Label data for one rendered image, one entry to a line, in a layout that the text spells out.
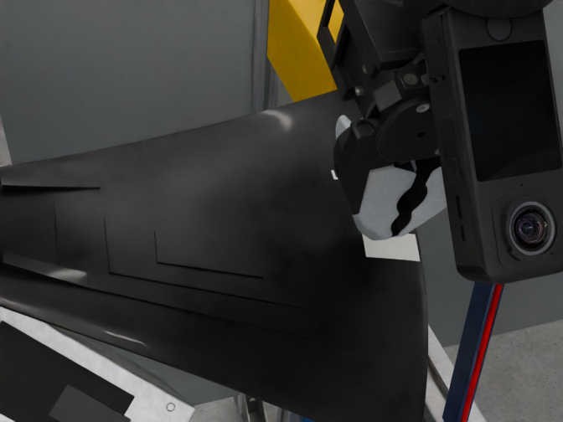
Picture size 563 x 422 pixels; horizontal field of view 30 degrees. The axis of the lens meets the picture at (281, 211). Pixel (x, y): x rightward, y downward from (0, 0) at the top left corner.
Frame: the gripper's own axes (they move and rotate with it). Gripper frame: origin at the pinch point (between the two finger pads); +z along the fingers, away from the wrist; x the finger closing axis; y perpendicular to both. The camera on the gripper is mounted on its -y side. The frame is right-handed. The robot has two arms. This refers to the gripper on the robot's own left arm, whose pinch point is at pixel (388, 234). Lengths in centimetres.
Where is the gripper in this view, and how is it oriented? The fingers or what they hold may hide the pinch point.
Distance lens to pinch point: 57.3
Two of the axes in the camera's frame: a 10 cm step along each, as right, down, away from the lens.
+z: -1.5, 5.3, 8.3
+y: -2.9, -8.3, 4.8
